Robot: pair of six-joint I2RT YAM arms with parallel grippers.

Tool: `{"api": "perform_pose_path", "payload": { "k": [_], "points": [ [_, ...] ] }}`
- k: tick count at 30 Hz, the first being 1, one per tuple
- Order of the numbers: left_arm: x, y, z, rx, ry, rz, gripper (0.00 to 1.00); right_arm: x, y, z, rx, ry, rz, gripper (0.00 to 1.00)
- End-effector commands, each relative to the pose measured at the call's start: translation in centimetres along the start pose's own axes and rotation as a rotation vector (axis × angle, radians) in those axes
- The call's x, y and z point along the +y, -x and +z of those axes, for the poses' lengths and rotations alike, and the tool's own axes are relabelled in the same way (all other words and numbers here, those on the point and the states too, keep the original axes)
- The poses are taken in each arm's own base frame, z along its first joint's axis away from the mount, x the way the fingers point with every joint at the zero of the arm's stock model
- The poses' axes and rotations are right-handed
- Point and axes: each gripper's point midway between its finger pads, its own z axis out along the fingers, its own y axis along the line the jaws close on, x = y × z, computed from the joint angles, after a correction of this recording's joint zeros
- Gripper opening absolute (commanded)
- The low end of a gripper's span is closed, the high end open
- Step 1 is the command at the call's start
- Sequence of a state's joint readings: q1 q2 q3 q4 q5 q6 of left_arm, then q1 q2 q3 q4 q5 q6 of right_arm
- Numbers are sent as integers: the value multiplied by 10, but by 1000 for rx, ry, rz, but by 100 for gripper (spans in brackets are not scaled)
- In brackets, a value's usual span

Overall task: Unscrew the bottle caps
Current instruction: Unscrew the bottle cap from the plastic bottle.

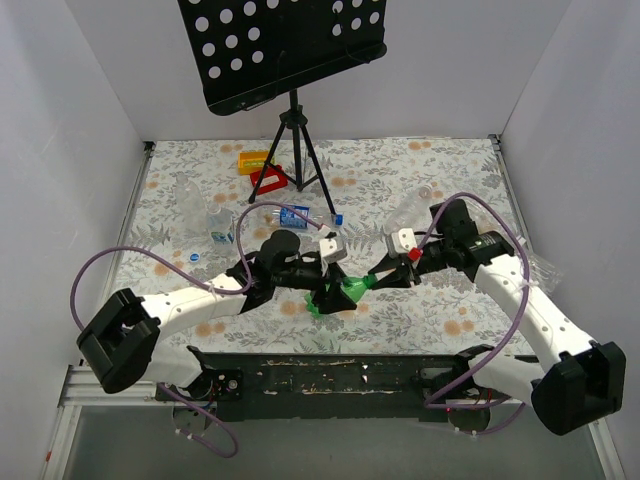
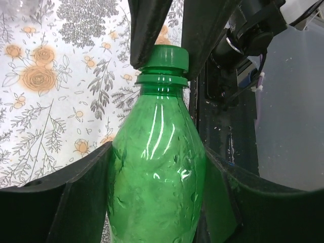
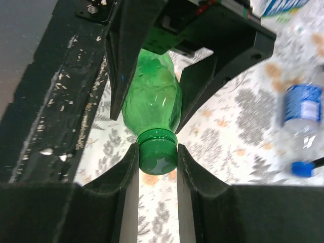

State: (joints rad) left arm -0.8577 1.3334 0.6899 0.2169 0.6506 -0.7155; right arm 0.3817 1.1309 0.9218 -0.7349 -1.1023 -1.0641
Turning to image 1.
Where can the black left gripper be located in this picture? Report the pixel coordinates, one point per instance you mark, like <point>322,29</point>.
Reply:
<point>325,283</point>

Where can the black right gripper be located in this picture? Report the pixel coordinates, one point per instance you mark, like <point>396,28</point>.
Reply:
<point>413,268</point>

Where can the green plastic bottle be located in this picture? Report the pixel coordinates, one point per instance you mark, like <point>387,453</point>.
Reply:
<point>360,286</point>

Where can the clear bottle lemon label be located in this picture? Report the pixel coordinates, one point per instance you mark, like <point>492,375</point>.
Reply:
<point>221,225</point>

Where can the clear bottle white cap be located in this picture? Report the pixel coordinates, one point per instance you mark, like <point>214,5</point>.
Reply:
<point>191,203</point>

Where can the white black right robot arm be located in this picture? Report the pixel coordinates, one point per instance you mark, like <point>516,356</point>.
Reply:
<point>544,360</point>

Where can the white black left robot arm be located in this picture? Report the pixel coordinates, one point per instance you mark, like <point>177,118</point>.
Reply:
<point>125,342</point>

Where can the small clear bottle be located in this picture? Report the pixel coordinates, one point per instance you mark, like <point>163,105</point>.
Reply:
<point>409,210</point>

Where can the clear bottle blue label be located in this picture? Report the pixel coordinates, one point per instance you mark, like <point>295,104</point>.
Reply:
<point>295,217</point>

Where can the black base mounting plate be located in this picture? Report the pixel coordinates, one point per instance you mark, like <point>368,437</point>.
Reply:
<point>255,387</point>

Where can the red plastic box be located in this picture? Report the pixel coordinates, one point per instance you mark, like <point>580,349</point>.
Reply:
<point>274,179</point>

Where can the yellow plastic box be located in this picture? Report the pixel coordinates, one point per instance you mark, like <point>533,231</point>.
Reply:
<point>249,162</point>

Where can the floral patterned table mat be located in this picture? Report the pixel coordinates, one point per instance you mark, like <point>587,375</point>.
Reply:
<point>366,181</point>

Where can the black perforated music stand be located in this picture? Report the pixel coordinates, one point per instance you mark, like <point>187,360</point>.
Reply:
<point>248,53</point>

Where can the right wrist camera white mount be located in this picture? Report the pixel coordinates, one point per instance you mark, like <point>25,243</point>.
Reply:
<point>400,242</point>

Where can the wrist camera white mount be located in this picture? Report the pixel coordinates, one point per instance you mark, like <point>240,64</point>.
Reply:
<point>332,247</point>
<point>400,242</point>

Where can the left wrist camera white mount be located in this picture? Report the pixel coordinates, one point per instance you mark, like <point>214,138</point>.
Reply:
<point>332,247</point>

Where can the aluminium frame rail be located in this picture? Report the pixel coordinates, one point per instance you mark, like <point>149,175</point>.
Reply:
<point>299,432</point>

